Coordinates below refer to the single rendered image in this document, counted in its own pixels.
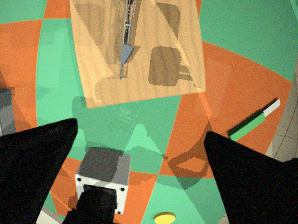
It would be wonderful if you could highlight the light wooden board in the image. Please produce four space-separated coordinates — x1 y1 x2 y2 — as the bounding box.
69 0 205 109

